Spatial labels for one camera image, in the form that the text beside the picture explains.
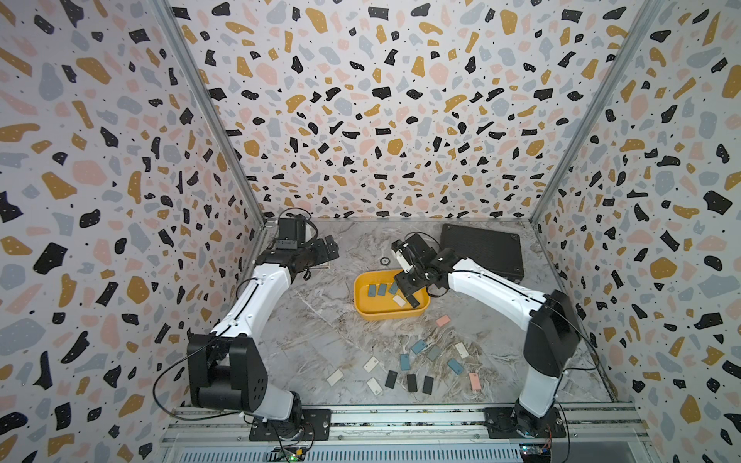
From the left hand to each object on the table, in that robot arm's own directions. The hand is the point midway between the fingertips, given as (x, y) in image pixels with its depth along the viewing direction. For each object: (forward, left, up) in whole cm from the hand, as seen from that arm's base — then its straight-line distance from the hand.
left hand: (328, 249), depth 86 cm
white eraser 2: (-23, -40, -21) cm, 51 cm away
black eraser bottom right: (-33, -29, -21) cm, 48 cm away
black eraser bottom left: (-31, -18, -21) cm, 42 cm away
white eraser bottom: (-33, -14, -20) cm, 41 cm away
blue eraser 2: (-22, -27, -21) cm, 40 cm away
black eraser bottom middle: (-32, -24, -21) cm, 46 cm away
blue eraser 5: (-26, -22, -21) cm, 41 cm away
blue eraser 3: (-2, -12, -20) cm, 24 cm away
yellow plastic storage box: (-5, -14, -20) cm, 25 cm away
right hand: (-7, -23, -7) cm, 25 cm away
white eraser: (-6, -22, -20) cm, 30 cm away
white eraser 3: (-28, -13, -20) cm, 36 cm away
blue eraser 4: (-2, -16, -20) cm, 26 cm away
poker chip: (+11, -17, -21) cm, 29 cm away
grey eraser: (-24, -31, -20) cm, 44 cm away
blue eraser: (-28, -37, -20) cm, 51 cm away
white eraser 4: (-31, -3, -20) cm, 37 cm away
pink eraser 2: (-32, -42, -21) cm, 57 cm away
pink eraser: (-14, -36, -20) cm, 43 cm away
